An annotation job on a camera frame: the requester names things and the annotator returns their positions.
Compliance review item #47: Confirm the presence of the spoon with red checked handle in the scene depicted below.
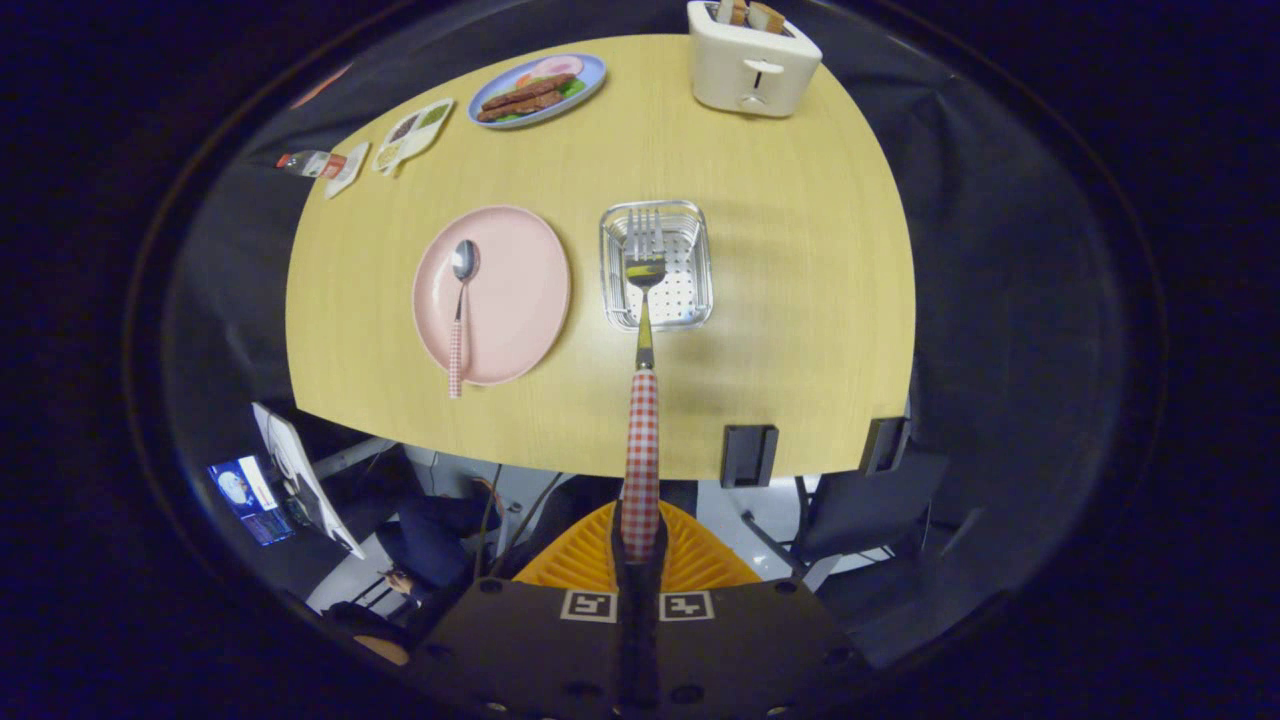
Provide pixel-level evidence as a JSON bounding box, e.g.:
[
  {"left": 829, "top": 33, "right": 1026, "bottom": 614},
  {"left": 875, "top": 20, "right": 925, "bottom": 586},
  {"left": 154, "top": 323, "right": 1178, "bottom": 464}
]
[{"left": 448, "top": 239, "right": 481, "bottom": 400}]

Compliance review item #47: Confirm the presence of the pink plate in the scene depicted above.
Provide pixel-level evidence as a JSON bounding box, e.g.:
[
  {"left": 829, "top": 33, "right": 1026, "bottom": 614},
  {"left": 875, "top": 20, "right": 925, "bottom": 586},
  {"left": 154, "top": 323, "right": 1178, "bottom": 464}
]
[{"left": 412, "top": 205, "right": 572, "bottom": 387}]

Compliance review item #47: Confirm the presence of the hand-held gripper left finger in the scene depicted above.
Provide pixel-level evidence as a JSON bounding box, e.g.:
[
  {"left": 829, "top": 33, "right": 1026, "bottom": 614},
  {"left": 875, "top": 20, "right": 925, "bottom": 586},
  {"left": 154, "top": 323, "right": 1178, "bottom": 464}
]
[{"left": 415, "top": 500, "right": 641, "bottom": 720}]

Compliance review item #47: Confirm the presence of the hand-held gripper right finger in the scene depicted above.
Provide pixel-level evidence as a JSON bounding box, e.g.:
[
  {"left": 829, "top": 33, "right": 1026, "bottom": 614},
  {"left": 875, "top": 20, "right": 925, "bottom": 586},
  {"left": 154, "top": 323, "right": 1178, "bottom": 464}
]
[{"left": 638, "top": 500, "right": 871, "bottom": 720}]

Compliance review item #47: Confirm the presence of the grey metal beam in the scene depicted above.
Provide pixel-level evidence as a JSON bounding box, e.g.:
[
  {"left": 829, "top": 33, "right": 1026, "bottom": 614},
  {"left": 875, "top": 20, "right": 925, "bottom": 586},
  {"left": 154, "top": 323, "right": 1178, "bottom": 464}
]
[{"left": 310, "top": 437, "right": 396, "bottom": 481}]

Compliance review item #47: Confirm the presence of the fork with red checked handle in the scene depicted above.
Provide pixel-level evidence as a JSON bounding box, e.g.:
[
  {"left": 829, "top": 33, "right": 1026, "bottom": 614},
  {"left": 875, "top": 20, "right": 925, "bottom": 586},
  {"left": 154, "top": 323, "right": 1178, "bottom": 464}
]
[{"left": 620, "top": 207, "right": 667, "bottom": 561}]

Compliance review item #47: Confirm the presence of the clear water bottle red cap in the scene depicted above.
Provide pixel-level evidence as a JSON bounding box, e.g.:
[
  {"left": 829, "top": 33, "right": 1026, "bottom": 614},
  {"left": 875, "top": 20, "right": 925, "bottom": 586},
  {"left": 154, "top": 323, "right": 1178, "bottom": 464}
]
[{"left": 276, "top": 150, "right": 347, "bottom": 181}]

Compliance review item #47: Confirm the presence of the dark chair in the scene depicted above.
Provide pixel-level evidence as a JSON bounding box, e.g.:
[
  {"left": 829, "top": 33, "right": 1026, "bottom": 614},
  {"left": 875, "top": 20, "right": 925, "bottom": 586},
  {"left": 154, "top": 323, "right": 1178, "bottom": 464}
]
[{"left": 745, "top": 445, "right": 951, "bottom": 591}]

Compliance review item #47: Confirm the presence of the blue plate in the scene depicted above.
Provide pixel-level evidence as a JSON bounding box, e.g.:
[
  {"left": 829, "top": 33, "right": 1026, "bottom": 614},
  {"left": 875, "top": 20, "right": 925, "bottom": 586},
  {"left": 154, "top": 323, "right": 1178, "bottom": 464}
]
[{"left": 467, "top": 53, "right": 608, "bottom": 130}]

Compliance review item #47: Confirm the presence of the brown meat strip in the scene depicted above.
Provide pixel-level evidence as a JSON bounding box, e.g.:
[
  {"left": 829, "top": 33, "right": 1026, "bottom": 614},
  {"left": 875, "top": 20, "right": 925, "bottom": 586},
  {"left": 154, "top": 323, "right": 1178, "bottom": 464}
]
[
  {"left": 477, "top": 90, "right": 564, "bottom": 123},
  {"left": 482, "top": 73, "right": 578, "bottom": 111}
]

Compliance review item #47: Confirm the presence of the small white tray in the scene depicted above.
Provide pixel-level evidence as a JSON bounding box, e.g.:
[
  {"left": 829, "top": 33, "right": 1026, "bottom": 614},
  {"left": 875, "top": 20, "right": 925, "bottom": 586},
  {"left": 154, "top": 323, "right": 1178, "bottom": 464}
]
[{"left": 325, "top": 142, "right": 371, "bottom": 199}]

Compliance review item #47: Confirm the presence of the metal wire basket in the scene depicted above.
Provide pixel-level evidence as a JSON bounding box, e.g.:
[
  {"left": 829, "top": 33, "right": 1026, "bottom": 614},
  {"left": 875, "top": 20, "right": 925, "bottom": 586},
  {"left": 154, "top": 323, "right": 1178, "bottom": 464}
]
[{"left": 599, "top": 199, "right": 715, "bottom": 332}]

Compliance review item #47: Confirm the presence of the cream toaster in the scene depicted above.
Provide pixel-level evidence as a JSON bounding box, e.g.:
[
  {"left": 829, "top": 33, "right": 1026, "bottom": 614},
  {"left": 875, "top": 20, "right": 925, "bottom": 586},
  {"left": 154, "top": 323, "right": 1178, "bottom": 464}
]
[{"left": 687, "top": 0, "right": 823, "bottom": 119}]

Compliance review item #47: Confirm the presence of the lit computer screen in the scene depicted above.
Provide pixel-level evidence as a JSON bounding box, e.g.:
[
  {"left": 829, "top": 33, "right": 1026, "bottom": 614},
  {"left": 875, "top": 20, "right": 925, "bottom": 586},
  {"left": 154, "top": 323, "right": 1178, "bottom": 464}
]
[{"left": 207, "top": 455, "right": 297, "bottom": 547}]

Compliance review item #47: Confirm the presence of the black table clamp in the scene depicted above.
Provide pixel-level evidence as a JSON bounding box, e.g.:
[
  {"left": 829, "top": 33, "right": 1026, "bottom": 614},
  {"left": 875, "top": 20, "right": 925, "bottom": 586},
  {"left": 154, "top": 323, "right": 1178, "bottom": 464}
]
[
  {"left": 860, "top": 416, "right": 913, "bottom": 475},
  {"left": 721, "top": 424, "right": 780, "bottom": 489}
]

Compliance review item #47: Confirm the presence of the white divided condiment tray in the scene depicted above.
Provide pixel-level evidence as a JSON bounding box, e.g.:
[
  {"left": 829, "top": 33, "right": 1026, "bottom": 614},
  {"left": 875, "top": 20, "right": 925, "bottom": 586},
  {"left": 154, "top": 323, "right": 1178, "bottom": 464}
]
[{"left": 372, "top": 98, "right": 456, "bottom": 178}]

